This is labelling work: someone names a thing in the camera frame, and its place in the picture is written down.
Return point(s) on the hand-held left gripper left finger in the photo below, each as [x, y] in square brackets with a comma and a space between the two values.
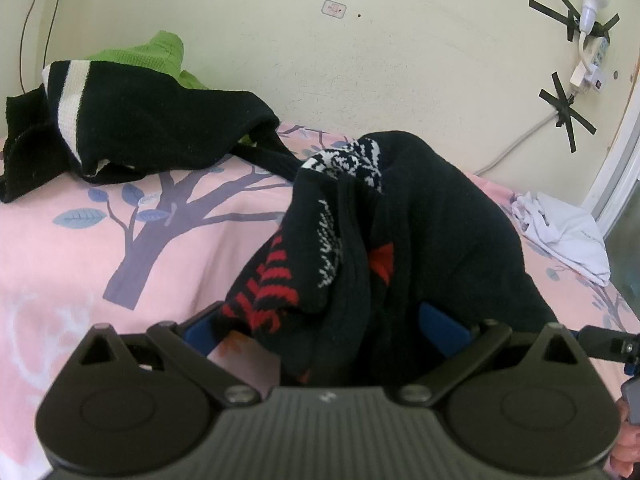
[200, 334]

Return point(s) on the green knitted garment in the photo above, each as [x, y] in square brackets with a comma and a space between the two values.
[150, 52]

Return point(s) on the black garment with white stripes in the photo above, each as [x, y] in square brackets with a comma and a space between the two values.
[165, 120]

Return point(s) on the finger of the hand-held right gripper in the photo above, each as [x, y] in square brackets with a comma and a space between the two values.
[610, 345]

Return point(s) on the white window frame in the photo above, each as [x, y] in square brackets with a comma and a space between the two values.
[615, 160]

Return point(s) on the white crumpled cloth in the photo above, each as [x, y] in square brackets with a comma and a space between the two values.
[565, 235]

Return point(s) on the pink tree-print bedsheet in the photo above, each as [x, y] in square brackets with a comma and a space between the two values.
[60, 270]

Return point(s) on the white power strip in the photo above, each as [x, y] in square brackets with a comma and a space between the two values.
[592, 62]

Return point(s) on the black red white patterned sweater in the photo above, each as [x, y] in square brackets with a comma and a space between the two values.
[440, 230]

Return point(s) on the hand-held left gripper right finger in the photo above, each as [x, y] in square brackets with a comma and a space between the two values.
[442, 329]

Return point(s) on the person's right hand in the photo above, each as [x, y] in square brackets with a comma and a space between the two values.
[627, 450]

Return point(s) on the small wall sticker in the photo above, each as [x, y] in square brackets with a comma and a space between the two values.
[333, 8]

